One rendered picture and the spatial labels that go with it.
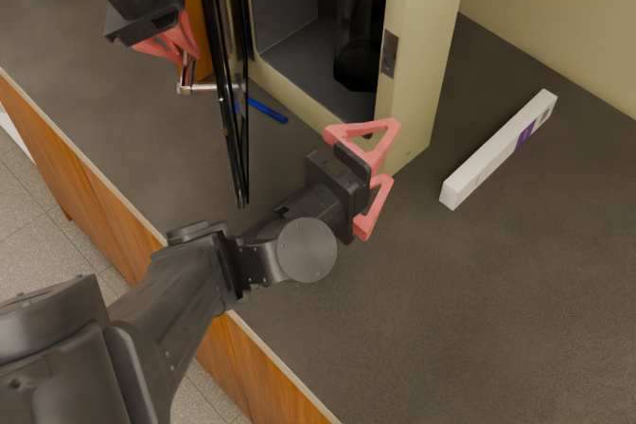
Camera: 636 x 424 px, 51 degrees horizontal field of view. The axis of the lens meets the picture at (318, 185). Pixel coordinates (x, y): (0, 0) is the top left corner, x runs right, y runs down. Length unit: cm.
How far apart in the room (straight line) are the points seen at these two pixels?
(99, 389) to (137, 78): 99
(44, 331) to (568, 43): 110
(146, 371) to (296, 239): 28
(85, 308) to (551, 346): 75
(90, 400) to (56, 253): 195
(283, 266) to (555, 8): 81
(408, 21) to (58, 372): 64
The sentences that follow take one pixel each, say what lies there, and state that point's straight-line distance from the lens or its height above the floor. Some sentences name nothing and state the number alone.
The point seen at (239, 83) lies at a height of 121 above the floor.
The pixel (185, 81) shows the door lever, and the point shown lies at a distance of 81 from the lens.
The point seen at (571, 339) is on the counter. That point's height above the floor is 94.
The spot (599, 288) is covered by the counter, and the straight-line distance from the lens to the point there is 102.
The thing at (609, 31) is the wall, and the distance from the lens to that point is 121.
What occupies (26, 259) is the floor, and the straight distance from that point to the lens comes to 222.
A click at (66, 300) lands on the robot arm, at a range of 27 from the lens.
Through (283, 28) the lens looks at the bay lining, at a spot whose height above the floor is 104.
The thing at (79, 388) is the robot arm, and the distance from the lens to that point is 25.
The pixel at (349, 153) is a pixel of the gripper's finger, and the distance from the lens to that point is 64.
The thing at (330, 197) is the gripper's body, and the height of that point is 123.
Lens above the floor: 178
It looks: 54 degrees down
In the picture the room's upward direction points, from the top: straight up
